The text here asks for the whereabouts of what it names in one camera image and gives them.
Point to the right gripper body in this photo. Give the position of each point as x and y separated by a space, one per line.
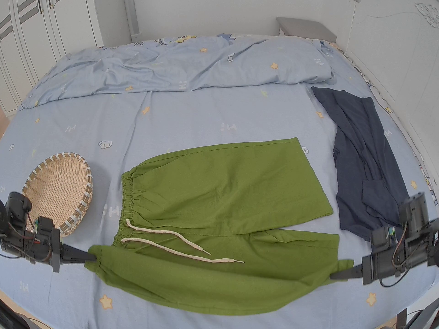
384 262

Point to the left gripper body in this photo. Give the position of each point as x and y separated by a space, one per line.
41 248

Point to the green shorts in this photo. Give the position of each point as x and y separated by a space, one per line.
223 183

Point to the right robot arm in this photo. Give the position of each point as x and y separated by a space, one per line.
415 211

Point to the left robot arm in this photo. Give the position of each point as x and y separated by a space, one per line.
13 242

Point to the round woven basket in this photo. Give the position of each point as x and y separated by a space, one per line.
58 187

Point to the dark blue garment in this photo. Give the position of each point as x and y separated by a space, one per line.
360 142

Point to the bed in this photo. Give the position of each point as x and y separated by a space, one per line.
219 122

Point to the white wardrobe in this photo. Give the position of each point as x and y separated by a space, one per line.
34 29

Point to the pale blue quilt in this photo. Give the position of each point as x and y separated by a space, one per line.
205 67

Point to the grey bedside table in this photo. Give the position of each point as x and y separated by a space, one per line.
301 27

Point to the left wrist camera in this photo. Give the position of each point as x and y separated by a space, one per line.
45 225

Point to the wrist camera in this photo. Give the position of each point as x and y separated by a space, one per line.
381 238
45 225

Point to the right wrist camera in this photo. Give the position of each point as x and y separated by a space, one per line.
381 238

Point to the grey vertical wall duct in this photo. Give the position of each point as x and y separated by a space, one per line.
130 9

